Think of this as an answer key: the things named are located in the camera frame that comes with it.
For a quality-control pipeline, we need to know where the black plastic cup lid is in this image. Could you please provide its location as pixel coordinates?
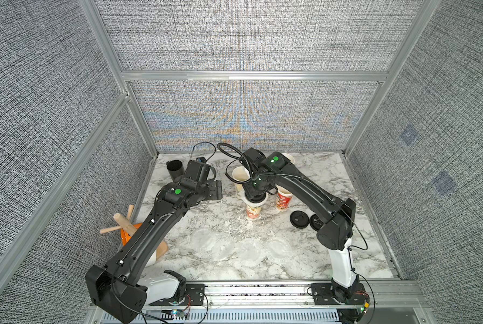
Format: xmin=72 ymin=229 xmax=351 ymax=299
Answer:
xmin=309 ymin=214 xmax=325 ymax=232
xmin=289 ymin=211 xmax=310 ymax=229
xmin=244 ymin=193 xmax=267 ymax=204

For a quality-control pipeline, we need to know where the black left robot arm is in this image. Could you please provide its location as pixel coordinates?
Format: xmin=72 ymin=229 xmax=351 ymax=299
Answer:
xmin=85 ymin=179 xmax=222 ymax=323

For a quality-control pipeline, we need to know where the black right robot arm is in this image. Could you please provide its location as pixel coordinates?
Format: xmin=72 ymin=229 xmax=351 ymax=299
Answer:
xmin=240 ymin=148 xmax=360 ymax=304

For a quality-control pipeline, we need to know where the red milk tea paper cup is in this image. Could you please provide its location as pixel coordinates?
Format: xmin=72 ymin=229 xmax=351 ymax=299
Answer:
xmin=276 ymin=186 xmax=293 ymax=211

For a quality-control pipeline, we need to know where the back left paper cup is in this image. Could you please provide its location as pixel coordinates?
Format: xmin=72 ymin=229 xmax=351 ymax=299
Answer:
xmin=231 ymin=166 xmax=249 ymax=198

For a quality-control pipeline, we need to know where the back right paper cup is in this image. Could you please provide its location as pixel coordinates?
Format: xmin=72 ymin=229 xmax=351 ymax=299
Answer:
xmin=282 ymin=153 xmax=295 ymax=164

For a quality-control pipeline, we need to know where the black cylindrical cup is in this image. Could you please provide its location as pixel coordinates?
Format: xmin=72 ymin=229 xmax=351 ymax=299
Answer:
xmin=166 ymin=159 xmax=185 ymax=181

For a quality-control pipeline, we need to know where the wooden mug tree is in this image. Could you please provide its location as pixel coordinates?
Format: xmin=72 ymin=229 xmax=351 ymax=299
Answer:
xmin=100 ymin=205 xmax=168 ymax=267

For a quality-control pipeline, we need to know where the orange mug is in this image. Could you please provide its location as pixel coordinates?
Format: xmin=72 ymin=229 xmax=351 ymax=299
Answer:
xmin=121 ymin=223 xmax=141 ymax=246

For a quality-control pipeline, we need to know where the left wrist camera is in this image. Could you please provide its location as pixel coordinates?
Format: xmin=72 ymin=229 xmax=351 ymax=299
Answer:
xmin=183 ymin=157 xmax=217 ymax=182

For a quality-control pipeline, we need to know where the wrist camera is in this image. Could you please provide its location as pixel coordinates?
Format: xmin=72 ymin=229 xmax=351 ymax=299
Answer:
xmin=183 ymin=157 xmax=217 ymax=182
xmin=240 ymin=148 xmax=266 ymax=172

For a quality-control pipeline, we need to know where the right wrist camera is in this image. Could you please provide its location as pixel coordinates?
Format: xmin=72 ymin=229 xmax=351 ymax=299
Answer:
xmin=240 ymin=148 xmax=266 ymax=172

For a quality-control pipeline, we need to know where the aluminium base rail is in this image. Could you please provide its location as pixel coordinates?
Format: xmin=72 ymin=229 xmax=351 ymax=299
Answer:
xmin=131 ymin=279 xmax=436 ymax=323

